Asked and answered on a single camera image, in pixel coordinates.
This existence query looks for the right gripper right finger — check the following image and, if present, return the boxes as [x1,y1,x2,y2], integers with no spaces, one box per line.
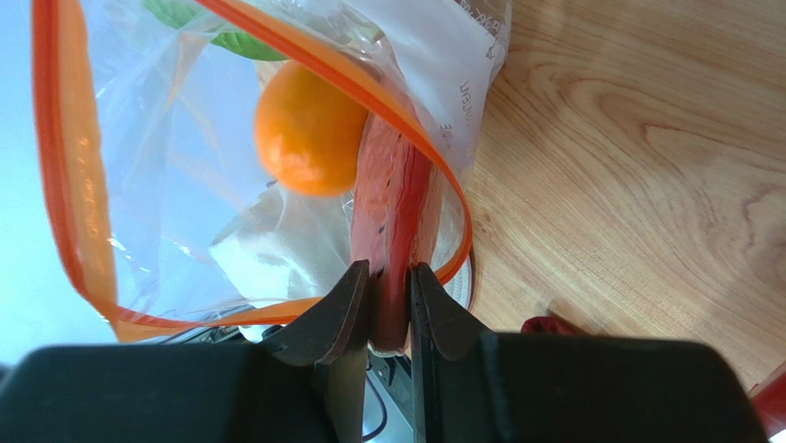
[409,264,767,442]

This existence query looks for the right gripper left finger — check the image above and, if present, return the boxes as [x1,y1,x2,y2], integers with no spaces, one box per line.
[1,260,371,442]

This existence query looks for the fake watermelon slice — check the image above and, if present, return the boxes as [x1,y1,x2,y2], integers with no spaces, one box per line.
[351,115,444,356]

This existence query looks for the clear zip top bag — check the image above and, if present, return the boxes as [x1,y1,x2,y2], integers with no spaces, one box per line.
[30,1,513,342]

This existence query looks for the orange fake fruit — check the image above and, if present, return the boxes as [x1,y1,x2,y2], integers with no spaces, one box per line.
[254,61,369,198]

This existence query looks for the white fake cauliflower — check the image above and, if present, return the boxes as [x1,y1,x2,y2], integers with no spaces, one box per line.
[141,0,288,62]

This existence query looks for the magenta folded cloth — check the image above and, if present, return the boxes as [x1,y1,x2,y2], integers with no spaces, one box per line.
[520,316,582,336]

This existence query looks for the red plastic tray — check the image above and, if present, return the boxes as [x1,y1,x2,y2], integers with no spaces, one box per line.
[748,363,786,437]

